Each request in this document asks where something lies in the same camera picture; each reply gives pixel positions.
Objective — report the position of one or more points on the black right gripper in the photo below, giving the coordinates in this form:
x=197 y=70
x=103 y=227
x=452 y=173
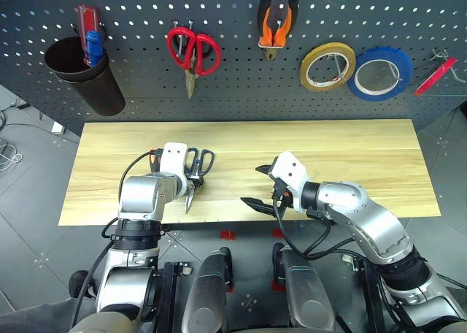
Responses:
x=279 y=187

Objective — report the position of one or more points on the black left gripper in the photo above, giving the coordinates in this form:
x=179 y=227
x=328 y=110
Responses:
x=156 y=164

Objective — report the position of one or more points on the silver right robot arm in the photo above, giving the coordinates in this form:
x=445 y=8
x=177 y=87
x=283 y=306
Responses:
x=376 y=220

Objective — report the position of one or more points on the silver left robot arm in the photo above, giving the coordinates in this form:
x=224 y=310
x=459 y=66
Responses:
x=142 y=198

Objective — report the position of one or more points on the dark grey perforated pegboard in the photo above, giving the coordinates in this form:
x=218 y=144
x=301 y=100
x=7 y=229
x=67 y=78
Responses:
x=233 y=99

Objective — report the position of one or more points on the yellow tape roll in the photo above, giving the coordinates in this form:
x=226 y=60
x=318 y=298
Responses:
x=306 y=65

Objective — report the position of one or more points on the blue tape roll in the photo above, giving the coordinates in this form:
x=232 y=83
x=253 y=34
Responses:
x=405 y=70

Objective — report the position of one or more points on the silver pegboard hook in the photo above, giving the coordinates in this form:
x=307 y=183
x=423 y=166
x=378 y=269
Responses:
x=436 y=55

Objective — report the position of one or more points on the dark grey rounded robot leg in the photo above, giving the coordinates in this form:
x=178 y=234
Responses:
x=204 y=293
x=306 y=293

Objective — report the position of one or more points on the black round holder cup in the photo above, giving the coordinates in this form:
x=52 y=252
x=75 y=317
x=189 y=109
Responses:
x=103 y=92

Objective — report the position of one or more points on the small white floor box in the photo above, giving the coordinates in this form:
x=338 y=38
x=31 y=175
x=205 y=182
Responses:
x=57 y=128

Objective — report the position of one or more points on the orange and black pliers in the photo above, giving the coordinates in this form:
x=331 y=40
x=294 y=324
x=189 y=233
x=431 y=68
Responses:
x=268 y=33

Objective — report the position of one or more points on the black round wheel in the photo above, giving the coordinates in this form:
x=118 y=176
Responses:
x=77 y=283

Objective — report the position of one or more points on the blue marker pen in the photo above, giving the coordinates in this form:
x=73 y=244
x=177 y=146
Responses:
x=94 y=46

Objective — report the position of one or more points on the red box cutter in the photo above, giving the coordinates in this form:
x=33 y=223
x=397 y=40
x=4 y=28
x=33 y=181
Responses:
x=84 y=22

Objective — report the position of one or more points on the red tool on hook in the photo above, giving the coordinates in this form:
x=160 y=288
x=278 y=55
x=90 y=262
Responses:
x=436 y=76

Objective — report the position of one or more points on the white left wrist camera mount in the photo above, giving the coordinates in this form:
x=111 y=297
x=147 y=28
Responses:
x=174 y=161

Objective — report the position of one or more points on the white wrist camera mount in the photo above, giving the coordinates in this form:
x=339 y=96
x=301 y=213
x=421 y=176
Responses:
x=174 y=161
x=292 y=168

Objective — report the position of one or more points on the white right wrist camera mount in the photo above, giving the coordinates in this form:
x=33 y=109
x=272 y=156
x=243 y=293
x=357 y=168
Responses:
x=292 y=168

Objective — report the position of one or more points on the black upright frame bar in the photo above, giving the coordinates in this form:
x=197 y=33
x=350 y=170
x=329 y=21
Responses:
x=372 y=296
x=169 y=296

